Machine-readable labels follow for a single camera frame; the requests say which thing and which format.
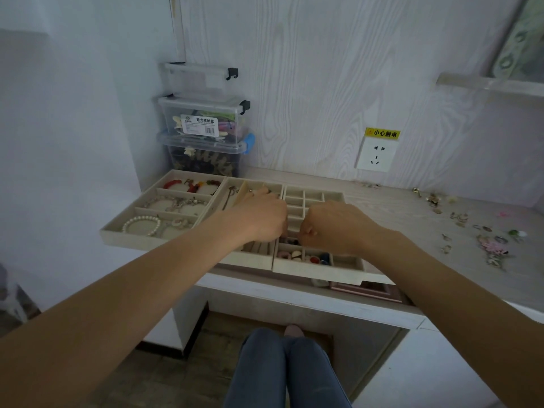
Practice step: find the person's left hand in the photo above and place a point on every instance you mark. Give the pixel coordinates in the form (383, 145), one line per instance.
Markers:
(257, 218)

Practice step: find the person's right hand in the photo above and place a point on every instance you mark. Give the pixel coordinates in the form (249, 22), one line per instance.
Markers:
(340, 229)

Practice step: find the person's left fingers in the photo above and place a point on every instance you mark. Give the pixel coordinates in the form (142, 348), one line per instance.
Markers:
(282, 220)

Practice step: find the person's right fingers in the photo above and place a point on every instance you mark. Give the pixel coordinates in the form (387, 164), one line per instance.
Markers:
(308, 233)

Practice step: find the person's right forearm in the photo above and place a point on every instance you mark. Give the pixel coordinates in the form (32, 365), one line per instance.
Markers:
(459, 318)

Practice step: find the person's left forearm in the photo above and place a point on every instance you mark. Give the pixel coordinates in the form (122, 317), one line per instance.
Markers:
(119, 310)

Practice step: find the group of rings in tray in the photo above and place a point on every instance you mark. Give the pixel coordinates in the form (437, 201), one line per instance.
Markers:
(297, 255)

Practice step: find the beige long-slot jewellery tray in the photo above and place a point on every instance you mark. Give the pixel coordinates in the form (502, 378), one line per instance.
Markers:
(255, 254)

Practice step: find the beige small-compartment jewellery tray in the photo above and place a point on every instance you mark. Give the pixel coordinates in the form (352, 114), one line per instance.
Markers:
(340, 267)

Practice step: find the pink flat box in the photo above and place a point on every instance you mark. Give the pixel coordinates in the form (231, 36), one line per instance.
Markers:
(369, 291)

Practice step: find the person's pink shoe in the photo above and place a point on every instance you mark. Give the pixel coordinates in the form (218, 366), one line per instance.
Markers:
(294, 331)

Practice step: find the clear box with blue latch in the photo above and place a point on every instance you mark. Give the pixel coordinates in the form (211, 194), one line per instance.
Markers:
(204, 159)

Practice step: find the yellow warning sticker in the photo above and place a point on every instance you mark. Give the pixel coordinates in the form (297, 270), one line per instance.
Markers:
(382, 134)

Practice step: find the clear labelled storage box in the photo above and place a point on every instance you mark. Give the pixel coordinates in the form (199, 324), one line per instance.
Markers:
(199, 118)

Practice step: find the person's blue jeans legs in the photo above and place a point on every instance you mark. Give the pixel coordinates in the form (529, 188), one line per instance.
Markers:
(272, 373)

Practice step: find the empty clear storage box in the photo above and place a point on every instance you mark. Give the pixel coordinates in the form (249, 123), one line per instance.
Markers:
(195, 82)

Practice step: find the scattered small jewellery pieces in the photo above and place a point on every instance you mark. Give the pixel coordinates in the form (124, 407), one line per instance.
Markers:
(493, 246)

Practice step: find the white plastic stool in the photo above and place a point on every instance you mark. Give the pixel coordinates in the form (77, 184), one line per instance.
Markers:
(15, 299)

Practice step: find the green patterned board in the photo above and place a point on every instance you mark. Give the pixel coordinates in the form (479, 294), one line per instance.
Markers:
(520, 46)

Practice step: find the white wall socket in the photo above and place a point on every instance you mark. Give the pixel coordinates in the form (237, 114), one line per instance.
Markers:
(376, 155)

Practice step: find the white wall shelf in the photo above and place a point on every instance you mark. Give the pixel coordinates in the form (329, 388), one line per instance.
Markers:
(488, 84)

